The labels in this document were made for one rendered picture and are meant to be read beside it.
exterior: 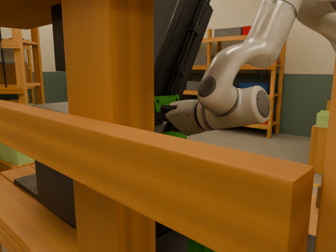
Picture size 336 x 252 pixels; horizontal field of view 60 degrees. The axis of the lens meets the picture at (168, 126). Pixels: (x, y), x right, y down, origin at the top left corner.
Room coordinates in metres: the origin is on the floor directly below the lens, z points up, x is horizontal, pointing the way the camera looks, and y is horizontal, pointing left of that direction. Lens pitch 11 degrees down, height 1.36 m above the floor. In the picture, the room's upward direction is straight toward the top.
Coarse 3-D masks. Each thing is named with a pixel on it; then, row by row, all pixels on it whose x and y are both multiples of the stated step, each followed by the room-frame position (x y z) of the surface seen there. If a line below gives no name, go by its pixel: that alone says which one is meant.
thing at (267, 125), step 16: (208, 32) 6.60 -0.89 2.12; (224, 32) 6.38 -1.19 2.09; (240, 32) 6.17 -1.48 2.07; (208, 48) 6.59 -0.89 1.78; (208, 64) 6.59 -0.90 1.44; (272, 64) 5.66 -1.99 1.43; (192, 80) 7.19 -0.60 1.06; (272, 80) 5.65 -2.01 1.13; (272, 96) 5.61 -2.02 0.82; (272, 112) 5.67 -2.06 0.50
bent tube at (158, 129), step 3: (159, 111) 0.85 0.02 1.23; (156, 114) 0.85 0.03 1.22; (159, 114) 0.86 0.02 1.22; (162, 123) 0.83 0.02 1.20; (165, 123) 0.84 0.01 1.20; (156, 126) 0.82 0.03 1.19; (159, 126) 0.82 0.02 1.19; (162, 126) 0.83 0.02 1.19; (165, 126) 0.84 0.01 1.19; (156, 129) 0.82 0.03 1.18; (159, 129) 0.82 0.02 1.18; (162, 129) 0.82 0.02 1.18; (159, 132) 0.81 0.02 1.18; (162, 132) 0.82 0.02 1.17
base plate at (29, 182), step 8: (24, 176) 1.19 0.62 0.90; (32, 176) 1.19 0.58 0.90; (16, 184) 1.14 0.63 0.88; (24, 184) 1.10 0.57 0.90; (32, 184) 1.10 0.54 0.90; (32, 192) 1.03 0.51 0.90; (160, 232) 0.75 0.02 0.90; (168, 232) 0.75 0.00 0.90; (176, 232) 0.75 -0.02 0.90; (160, 240) 0.71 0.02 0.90; (168, 240) 0.71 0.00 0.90; (176, 240) 0.71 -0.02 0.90; (184, 240) 0.71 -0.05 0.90; (312, 240) 0.71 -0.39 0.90; (160, 248) 0.68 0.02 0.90; (168, 248) 0.68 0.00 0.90; (176, 248) 0.68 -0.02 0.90; (184, 248) 0.68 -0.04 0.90; (312, 248) 0.68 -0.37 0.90
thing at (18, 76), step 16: (0, 32) 3.03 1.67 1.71; (16, 32) 3.06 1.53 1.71; (32, 32) 3.49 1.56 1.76; (0, 48) 3.02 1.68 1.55; (16, 48) 3.06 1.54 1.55; (32, 48) 3.49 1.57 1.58; (0, 64) 3.15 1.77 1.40; (16, 64) 3.06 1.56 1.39; (0, 80) 3.15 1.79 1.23; (16, 80) 3.06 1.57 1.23
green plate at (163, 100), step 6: (156, 96) 0.89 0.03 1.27; (162, 96) 0.91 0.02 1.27; (168, 96) 0.93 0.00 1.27; (174, 96) 0.95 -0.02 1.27; (156, 102) 0.88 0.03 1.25; (162, 102) 0.90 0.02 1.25; (168, 102) 0.92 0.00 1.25; (156, 108) 0.88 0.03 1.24; (168, 132) 0.89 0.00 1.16; (174, 132) 0.90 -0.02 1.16; (186, 138) 0.94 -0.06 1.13
